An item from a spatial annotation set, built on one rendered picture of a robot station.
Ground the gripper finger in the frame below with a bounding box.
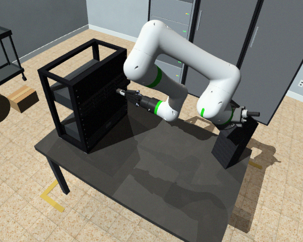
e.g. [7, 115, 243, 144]
[116, 88, 141, 100]
[122, 94, 139, 107]

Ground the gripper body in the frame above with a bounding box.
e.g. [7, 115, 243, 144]
[135, 94, 151, 109]

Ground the black server rack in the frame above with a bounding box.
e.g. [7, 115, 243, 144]
[37, 38, 130, 154]

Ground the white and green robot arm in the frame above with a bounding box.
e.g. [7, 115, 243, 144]
[123, 20, 260, 130]

